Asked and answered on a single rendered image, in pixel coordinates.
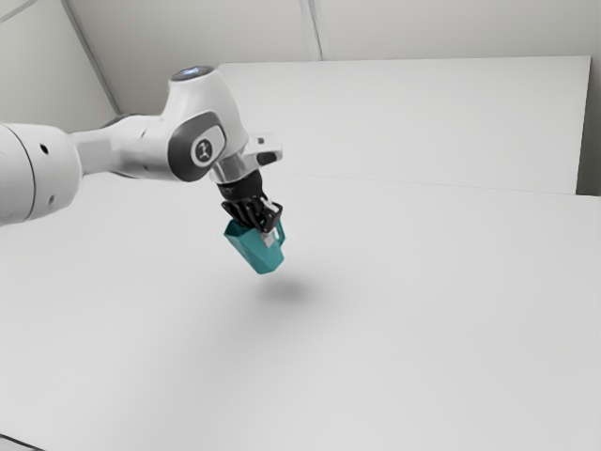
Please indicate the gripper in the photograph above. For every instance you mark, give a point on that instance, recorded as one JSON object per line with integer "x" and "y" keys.
{"x": 241, "y": 189}

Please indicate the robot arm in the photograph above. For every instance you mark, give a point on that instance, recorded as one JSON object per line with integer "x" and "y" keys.
{"x": 141, "y": 141}

